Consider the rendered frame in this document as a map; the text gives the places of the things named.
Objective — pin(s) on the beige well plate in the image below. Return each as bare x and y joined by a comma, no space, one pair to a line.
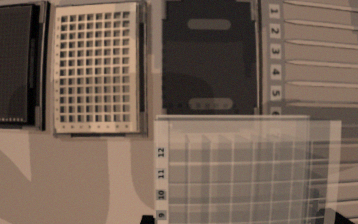
70,72

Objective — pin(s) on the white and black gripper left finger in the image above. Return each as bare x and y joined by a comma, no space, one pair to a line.
147,219

